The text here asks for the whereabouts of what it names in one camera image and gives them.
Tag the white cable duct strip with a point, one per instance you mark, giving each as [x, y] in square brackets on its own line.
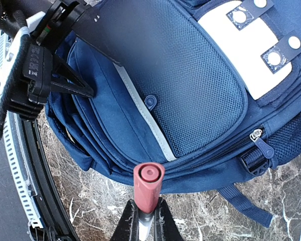
[16, 150]

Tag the black front table rail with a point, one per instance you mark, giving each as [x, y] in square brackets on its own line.
[54, 217]

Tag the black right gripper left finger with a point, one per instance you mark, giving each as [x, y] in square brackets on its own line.
[127, 228]

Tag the red white pen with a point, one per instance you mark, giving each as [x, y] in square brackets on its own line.
[147, 182]

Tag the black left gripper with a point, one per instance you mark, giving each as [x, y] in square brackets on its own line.
[34, 70]

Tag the navy blue student backpack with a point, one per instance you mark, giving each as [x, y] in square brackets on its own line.
[209, 89]

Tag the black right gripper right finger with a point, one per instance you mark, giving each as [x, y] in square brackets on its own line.
[164, 224]

